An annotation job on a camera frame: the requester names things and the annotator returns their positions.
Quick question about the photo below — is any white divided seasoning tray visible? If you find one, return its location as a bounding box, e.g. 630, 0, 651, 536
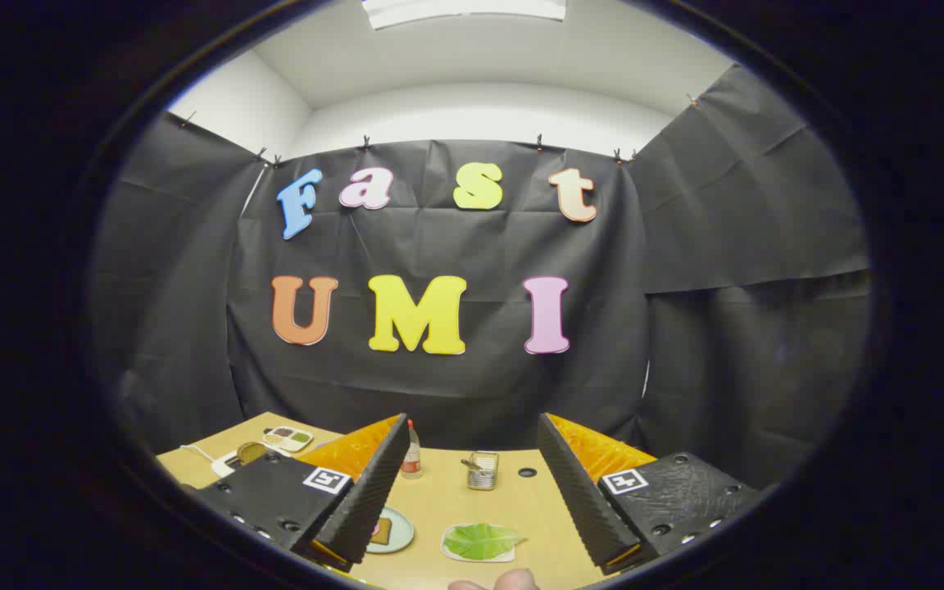
263, 425, 315, 453

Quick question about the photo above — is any small white square dish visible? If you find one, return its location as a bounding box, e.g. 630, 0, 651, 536
440, 523, 518, 565

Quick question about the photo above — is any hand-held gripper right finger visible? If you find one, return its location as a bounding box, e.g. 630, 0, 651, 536
536, 412, 768, 574

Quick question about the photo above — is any light green plate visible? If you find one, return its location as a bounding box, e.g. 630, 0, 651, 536
365, 506, 415, 556

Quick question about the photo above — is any ceiling light panel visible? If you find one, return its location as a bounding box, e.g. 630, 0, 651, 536
361, 0, 569, 31

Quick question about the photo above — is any metal wire basket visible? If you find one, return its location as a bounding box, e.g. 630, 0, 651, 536
467, 451, 500, 492

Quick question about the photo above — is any green lettuce leaf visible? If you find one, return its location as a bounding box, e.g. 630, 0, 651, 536
445, 524, 526, 561

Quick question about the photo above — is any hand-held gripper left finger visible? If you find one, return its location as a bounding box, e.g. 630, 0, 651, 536
181, 412, 411, 574

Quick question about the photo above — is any white toaster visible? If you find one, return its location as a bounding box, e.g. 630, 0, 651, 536
211, 442, 276, 480

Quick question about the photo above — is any clear plastic water bottle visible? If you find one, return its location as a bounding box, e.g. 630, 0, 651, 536
401, 420, 424, 480

